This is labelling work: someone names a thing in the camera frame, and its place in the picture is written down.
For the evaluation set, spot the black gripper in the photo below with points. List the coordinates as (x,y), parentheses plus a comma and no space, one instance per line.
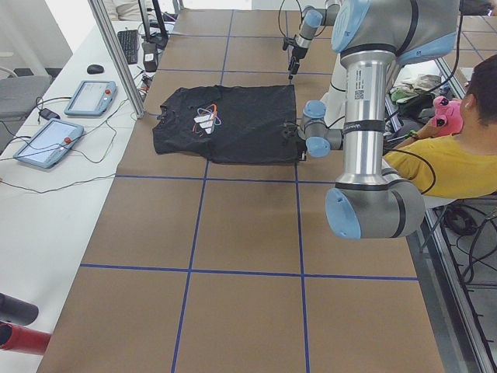
(297,52)
(300,144)

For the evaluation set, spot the black graphic t-shirt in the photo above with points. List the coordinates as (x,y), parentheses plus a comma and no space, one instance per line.
(233,125)

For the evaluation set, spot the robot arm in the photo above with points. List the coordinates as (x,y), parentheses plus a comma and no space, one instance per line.
(311,20)
(369,199)

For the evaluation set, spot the black monitor stand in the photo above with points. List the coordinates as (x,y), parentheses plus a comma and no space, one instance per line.
(153,23)

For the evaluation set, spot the person in yellow shirt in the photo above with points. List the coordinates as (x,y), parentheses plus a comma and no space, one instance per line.
(462,165)

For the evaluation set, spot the pink plush toy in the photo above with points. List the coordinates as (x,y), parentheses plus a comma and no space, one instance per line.
(447,119)

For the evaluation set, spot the black keyboard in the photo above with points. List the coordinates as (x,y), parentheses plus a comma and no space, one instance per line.
(128,40)

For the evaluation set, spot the black computer mouse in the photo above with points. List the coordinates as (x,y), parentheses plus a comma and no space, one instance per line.
(95,69)

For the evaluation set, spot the far blue teach pendant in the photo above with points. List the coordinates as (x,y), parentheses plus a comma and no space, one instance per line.
(91,99)

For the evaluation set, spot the blue teach pendant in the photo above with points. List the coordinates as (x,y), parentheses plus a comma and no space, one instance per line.
(91,99)
(50,144)

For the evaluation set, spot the near blue teach pendant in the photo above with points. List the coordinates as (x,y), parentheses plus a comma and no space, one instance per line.
(50,144)

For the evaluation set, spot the black power adapter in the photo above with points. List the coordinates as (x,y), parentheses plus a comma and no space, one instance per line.
(48,114)

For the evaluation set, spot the red and black tube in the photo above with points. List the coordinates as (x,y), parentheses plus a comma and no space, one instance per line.
(16,315)

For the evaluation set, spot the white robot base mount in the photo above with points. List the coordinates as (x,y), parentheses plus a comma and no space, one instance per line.
(334,99)

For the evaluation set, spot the grey aluminium frame post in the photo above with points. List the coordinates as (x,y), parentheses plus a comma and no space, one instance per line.
(110,39)

